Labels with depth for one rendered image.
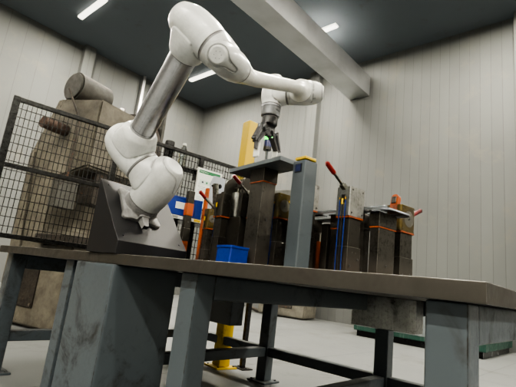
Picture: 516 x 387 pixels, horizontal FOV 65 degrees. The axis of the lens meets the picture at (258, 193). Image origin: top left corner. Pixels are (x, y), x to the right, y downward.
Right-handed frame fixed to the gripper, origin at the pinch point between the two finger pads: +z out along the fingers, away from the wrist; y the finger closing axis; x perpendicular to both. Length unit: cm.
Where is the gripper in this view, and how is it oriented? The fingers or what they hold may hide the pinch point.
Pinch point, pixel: (265, 159)
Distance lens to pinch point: 183.8
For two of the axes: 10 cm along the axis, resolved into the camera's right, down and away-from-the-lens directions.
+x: -8.0, 0.4, 6.0
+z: -1.2, 9.7, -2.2
